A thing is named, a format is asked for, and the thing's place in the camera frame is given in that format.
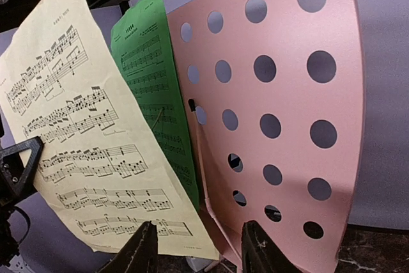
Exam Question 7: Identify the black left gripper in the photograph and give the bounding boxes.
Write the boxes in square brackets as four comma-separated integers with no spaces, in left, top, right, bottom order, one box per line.
[1,136,44,267]

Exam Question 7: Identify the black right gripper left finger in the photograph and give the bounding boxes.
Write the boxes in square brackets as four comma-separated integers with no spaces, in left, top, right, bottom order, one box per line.
[97,221,158,273]

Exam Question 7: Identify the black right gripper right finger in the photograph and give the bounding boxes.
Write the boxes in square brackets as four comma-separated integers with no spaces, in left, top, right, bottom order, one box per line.
[241,220,301,273]

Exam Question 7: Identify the yellow paper sheet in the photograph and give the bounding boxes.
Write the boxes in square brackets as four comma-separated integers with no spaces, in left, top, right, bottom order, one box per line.
[1,0,219,260]

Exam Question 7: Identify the green paper sheet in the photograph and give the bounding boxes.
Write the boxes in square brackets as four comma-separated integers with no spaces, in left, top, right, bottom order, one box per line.
[111,0,199,208]

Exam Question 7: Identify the pink music stand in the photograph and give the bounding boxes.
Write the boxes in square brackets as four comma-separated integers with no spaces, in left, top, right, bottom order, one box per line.
[168,0,364,272]

